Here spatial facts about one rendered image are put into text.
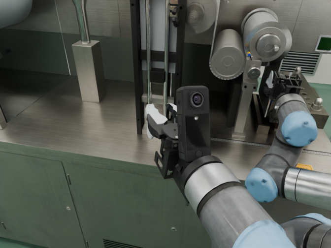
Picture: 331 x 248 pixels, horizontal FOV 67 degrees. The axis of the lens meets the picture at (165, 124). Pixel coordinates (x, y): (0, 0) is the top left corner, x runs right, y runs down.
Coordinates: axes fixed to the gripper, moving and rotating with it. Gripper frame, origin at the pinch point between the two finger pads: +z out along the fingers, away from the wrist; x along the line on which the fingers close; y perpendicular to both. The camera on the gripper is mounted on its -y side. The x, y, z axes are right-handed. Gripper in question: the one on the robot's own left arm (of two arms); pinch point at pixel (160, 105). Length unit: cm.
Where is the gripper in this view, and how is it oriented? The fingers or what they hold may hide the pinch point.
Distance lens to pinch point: 51.5
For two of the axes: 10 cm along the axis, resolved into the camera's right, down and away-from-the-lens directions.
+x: 9.2, -0.8, 3.9
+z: -3.7, -5.2, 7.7
